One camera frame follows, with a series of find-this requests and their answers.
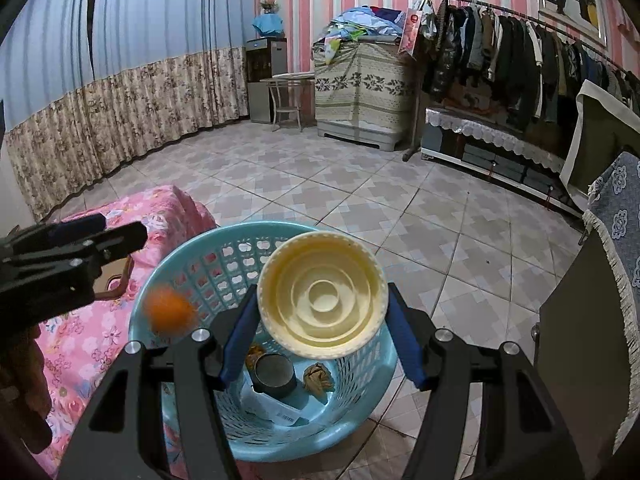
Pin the metal clothes rack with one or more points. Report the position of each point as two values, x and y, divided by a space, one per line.
500 10

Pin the person's left hand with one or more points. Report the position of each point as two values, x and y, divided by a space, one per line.
30 390

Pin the green cloth with cream border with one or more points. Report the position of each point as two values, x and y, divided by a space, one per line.
605 135

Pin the row of hanging clothes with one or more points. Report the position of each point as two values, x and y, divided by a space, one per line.
515 60

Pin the small folding table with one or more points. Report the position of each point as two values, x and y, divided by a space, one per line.
290 78

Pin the low cabinet with lace cloth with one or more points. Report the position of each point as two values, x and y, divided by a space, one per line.
490 155

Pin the pile of folded clothes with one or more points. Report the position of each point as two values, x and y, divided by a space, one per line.
365 22

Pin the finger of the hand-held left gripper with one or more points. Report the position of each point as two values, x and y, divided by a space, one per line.
75 227
122 240

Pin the covered washing machine with clothes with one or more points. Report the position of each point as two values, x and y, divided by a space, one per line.
360 95

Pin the blue fringed cloth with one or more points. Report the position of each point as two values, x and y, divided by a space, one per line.
620 200

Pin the small brown scrap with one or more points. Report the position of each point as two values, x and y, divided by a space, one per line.
256 352

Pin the white paper slip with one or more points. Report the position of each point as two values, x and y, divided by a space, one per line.
280 412

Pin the brown paper ball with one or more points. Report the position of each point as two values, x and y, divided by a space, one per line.
317 377

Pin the small potted plant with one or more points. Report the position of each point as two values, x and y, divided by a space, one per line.
270 7

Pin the dark paper cup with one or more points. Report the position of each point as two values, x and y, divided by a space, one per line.
272 375

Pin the pink floral tablecloth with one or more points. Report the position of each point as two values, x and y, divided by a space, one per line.
165 210

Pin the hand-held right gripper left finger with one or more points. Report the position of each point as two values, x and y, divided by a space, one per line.
240 332

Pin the light blue plastic basket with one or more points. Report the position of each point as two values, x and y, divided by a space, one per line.
350 400

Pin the pink hanging bag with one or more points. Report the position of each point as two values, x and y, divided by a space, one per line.
410 32

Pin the cream plastic bowl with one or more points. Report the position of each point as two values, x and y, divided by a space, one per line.
320 295

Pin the brown phone case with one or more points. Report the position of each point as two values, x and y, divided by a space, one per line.
126 280

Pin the grey water dispenser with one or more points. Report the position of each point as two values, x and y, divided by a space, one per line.
262 85

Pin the blue and floral curtain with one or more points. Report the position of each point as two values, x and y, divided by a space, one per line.
150 35

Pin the blue covered water bottle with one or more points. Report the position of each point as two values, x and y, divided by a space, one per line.
267 25

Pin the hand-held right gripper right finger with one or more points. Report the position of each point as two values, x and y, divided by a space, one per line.
407 335

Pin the orange plastic bag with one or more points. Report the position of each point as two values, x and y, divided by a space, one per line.
170 310

